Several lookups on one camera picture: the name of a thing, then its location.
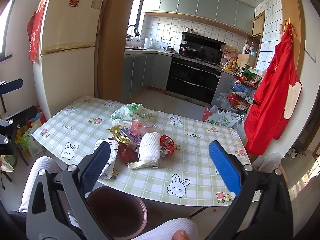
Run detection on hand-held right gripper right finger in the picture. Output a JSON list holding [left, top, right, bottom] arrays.
[[209, 140, 293, 240]]

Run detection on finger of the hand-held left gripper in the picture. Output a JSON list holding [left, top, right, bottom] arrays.
[[0, 79, 23, 95], [0, 106, 37, 137]]

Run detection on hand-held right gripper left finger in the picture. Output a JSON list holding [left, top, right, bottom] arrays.
[[26, 141, 118, 240]]

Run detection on white labelled plastic packet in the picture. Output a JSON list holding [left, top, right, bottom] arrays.
[[94, 139, 119, 179]]

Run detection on dark red snack bag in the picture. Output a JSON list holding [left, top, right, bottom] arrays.
[[110, 137, 140, 167]]

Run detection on gold foil wrapper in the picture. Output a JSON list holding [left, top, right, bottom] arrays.
[[107, 125, 130, 144]]

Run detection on cream plastic piece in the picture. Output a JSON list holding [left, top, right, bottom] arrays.
[[127, 159, 163, 170]]

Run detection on blue purple wrapper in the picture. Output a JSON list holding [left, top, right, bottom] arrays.
[[120, 126, 143, 145]]

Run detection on dark brown waste bin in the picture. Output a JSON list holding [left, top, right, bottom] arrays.
[[86, 186, 149, 240]]

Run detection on white foam fruit net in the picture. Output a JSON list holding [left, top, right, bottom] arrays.
[[139, 132, 161, 163]]

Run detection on clear plastic container red base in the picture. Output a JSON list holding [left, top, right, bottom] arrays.
[[131, 119, 158, 137]]

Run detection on green white plastic bag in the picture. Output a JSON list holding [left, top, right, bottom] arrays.
[[111, 103, 155, 125]]

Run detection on crushed red can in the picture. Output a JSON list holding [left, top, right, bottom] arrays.
[[159, 135, 180, 157]]

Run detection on person's left hand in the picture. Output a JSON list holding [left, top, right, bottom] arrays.
[[0, 156, 14, 172]]

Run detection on yellow green bag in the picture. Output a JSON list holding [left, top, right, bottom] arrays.
[[15, 127, 44, 158]]

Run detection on red gift bag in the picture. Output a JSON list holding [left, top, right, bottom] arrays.
[[27, 106, 47, 128]]

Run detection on checked bunny tablecloth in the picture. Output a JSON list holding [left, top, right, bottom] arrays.
[[31, 95, 262, 207]]

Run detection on white green shopping bag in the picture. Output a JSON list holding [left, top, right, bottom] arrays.
[[207, 112, 244, 130]]

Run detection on clear plastic bag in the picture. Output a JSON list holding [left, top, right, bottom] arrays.
[[257, 152, 285, 173]]

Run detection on red hanging banner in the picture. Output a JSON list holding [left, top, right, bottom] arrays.
[[26, 0, 49, 62]]

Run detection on window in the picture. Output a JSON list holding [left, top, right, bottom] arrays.
[[0, 0, 15, 63]]

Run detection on red paper bag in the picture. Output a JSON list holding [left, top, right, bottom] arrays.
[[202, 105, 213, 122]]

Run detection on cream refrigerator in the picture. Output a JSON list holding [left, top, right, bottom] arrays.
[[32, 0, 105, 118]]

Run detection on crumpled clear plastic bags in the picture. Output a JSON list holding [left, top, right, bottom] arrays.
[[217, 92, 232, 110]]

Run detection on narrow grey base cabinet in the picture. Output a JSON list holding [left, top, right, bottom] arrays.
[[212, 69, 237, 105]]

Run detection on red apron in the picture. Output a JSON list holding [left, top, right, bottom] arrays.
[[244, 24, 303, 155]]

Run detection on black built-in oven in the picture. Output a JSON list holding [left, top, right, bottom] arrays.
[[165, 54, 223, 105]]

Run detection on grey base cabinets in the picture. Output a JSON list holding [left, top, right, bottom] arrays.
[[121, 47, 173, 103]]

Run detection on group of food packets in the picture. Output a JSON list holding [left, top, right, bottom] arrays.
[[222, 44, 238, 72]]

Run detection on wooden cutting board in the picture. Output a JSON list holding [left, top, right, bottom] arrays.
[[236, 53, 257, 68]]

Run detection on black wok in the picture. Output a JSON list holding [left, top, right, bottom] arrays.
[[180, 46, 199, 55]]

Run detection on black range hood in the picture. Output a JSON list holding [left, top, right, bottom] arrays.
[[181, 31, 225, 58]]

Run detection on kitchen faucet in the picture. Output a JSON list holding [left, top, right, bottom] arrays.
[[127, 25, 140, 40]]

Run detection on grey upper cabinets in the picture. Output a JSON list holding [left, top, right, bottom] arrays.
[[142, 0, 255, 34]]

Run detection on black wire rack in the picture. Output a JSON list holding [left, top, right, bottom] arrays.
[[226, 67, 262, 115]]

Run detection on wooden wall cabinet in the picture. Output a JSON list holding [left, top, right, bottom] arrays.
[[252, 10, 265, 37]]

